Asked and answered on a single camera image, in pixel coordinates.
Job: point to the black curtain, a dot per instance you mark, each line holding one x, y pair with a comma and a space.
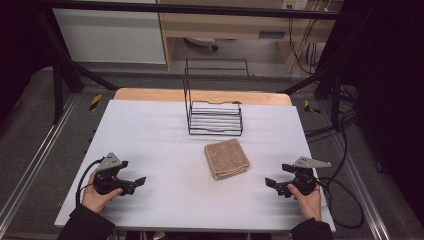
390, 83

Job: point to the white cabinet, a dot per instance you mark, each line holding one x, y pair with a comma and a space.
110, 36

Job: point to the brown towel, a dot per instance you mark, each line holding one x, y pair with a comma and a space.
226, 159

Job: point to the person's left hand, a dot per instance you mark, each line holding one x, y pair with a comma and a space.
96, 200

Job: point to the wooden table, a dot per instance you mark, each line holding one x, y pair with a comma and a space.
160, 95

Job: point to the black metal frame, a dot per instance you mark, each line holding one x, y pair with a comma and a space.
200, 9

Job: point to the yellow black floor tape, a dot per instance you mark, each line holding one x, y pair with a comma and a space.
311, 107
95, 102

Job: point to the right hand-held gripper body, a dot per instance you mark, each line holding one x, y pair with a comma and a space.
305, 180

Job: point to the aluminium floor rail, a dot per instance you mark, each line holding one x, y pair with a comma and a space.
363, 193
36, 160

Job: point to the office chair base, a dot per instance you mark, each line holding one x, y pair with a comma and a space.
201, 41

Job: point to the person's right hand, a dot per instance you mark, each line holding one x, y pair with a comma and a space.
310, 205

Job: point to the white table mat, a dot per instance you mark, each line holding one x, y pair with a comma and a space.
166, 150

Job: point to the white power strip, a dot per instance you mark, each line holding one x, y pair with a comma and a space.
295, 4

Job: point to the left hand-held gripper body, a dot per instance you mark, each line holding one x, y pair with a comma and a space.
106, 180

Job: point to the light wooden desk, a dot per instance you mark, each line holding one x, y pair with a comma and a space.
233, 26

